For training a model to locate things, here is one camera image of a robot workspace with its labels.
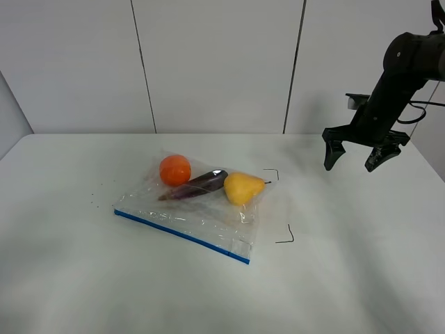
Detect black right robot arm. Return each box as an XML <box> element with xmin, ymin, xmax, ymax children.
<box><xmin>322</xmin><ymin>33</ymin><xmax>444</xmax><ymax>172</ymax></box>

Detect clear zip file bag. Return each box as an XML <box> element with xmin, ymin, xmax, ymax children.
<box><xmin>113</xmin><ymin>151</ymin><xmax>276</xmax><ymax>264</ymax></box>

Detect purple eggplant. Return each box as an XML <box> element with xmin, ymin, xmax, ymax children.
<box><xmin>158</xmin><ymin>170</ymin><xmax>228</xmax><ymax>201</ymax></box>

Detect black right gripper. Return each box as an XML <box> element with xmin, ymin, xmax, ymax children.
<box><xmin>322</xmin><ymin>102</ymin><xmax>409</xmax><ymax>173</ymax></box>

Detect yellow pear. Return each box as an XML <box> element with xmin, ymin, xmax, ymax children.
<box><xmin>223</xmin><ymin>172</ymin><xmax>272</xmax><ymax>207</ymax></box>

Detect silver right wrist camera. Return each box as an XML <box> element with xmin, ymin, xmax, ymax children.
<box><xmin>346</xmin><ymin>93</ymin><xmax>370</xmax><ymax>110</ymax></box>

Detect orange fruit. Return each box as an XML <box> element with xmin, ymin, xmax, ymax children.
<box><xmin>159</xmin><ymin>154</ymin><xmax>191</xmax><ymax>186</ymax></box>

